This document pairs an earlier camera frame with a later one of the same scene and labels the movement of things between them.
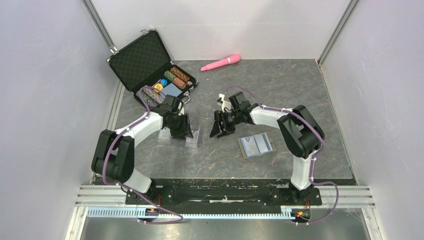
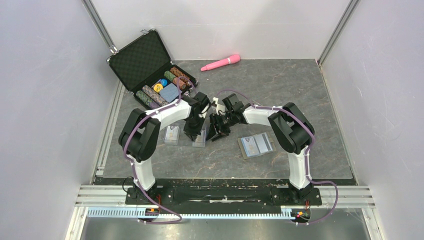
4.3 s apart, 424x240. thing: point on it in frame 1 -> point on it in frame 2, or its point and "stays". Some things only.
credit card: x=263 y=142 stays
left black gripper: x=185 y=129 -> x=193 y=134
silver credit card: x=250 y=146 stays
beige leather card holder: x=255 y=145 stays
